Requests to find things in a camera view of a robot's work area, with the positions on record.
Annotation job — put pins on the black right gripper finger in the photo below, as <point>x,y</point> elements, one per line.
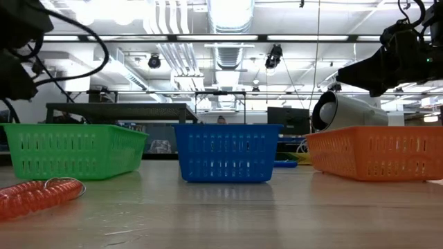
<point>367,72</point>
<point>379,93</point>

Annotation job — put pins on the orange plastic basket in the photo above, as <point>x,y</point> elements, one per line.
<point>346,133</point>

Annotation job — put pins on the green plastic basket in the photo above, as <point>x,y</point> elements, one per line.
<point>10,166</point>

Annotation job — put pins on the yellow green crayon box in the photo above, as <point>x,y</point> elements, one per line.
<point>301,158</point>

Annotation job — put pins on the blue plastic basket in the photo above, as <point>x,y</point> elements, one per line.
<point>225,129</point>

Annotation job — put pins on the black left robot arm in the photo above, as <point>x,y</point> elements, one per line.
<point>20,20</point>

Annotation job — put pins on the black ceiling spotlight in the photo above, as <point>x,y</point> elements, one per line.
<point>154,62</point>
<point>335,88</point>

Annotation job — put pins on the black monitor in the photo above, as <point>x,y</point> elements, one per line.
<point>287,121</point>

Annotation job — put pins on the grey perforated metal riser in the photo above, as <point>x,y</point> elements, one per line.
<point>121,111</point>

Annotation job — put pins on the grey patterned bag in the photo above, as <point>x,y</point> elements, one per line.
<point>160,147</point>

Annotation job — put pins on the white security camera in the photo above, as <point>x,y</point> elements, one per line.
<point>353,110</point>

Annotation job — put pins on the black overhead rig camera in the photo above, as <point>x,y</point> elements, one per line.
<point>275,55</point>

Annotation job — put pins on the white camera on stand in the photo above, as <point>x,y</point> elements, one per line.
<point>299,148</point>

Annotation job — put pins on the black background rig frame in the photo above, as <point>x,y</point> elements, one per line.
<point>221,92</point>

